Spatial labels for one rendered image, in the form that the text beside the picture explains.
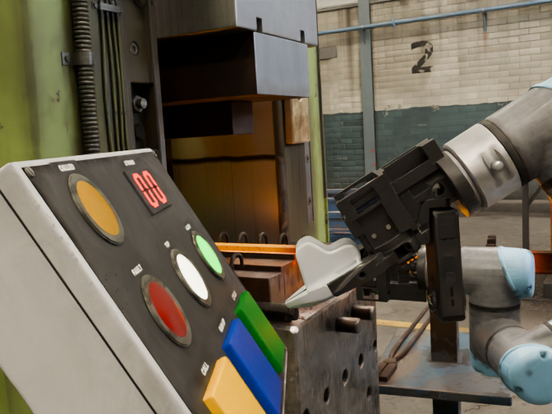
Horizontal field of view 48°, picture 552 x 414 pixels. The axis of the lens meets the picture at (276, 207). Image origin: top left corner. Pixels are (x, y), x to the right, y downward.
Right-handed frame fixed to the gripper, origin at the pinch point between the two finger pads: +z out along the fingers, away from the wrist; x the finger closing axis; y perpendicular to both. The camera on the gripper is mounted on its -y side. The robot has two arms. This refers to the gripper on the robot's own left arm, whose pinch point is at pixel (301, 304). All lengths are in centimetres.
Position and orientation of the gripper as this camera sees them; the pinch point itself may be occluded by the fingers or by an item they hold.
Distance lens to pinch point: 64.6
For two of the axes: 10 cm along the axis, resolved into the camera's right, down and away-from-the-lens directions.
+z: -8.4, 5.4, 1.0
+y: -5.5, -8.3, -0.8
